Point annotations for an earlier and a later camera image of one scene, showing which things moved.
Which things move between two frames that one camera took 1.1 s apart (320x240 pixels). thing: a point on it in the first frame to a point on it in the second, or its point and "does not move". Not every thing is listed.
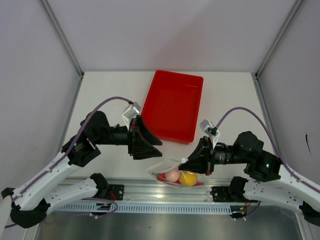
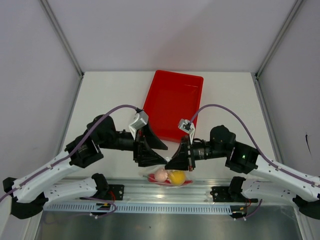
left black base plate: [118, 190] does not move
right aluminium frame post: [278, 39] does not move
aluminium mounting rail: [150, 191] does not move
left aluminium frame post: [45, 5] does not move
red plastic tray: [171, 109] does not move
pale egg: [172, 175] to [161, 175]
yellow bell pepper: [187, 178] to [177, 177]
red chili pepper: [162, 177] to [151, 178]
